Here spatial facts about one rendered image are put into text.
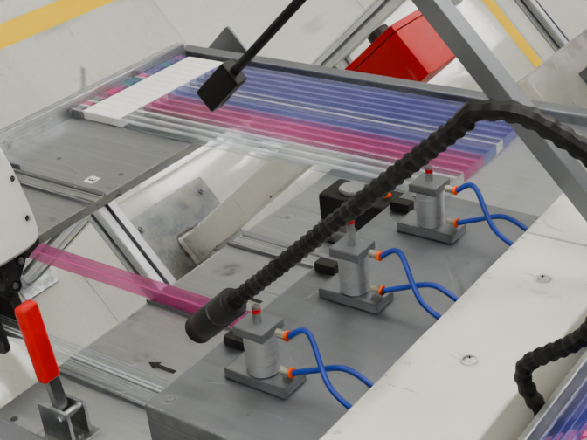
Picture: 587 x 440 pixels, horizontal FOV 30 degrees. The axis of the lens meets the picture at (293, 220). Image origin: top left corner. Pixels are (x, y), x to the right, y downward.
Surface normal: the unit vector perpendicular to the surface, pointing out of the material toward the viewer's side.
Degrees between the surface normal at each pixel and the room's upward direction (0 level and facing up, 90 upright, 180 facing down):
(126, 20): 0
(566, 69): 0
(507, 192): 48
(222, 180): 0
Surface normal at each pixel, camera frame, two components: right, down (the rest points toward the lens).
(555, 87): 0.53, -0.44
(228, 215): -0.58, 0.43
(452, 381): -0.10, -0.87
